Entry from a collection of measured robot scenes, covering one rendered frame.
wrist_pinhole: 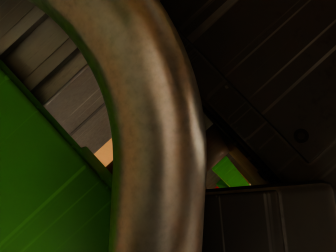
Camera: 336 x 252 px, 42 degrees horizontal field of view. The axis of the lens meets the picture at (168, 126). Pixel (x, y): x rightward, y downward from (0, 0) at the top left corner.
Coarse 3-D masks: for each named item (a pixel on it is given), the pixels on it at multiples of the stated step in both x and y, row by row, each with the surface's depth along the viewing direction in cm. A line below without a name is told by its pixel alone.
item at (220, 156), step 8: (208, 120) 29; (208, 128) 29; (208, 136) 31; (216, 136) 33; (208, 144) 33; (216, 144) 36; (224, 144) 39; (208, 152) 36; (216, 152) 39; (224, 152) 42; (112, 160) 30; (208, 160) 39; (216, 160) 43; (112, 168) 30; (208, 168) 43
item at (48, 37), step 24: (0, 0) 19; (24, 0) 19; (0, 24) 19; (24, 24) 19; (48, 24) 19; (0, 48) 19; (24, 48) 19; (48, 48) 19; (72, 48) 19; (24, 72) 19; (48, 72) 19; (72, 72) 19; (48, 96) 19
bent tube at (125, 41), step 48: (48, 0) 13; (96, 0) 13; (144, 0) 13; (96, 48) 13; (144, 48) 13; (144, 96) 13; (192, 96) 13; (144, 144) 13; (192, 144) 13; (144, 192) 13; (192, 192) 13; (144, 240) 13; (192, 240) 13
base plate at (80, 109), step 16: (80, 80) 62; (64, 96) 62; (80, 96) 66; (96, 96) 69; (64, 112) 66; (80, 112) 70; (96, 112) 74; (64, 128) 70; (80, 128) 75; (96, 128) 79; (80, 144) 80; (96, 144) 86
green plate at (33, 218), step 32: (0, 64) 18; (0, 96) 17; (32, 96) 18; (0, 128) 17; (32, 128) 17; (0, 160) 17; (32, 160) 17; (64, 160) 17; (96, 160) 25; (0, 192) 18; (32, 192) 17; (64, 192) 17; (96, 192) 17; (0, 224) 18; (32, 224) 18; (64, 224) 17; (96, 224) 17
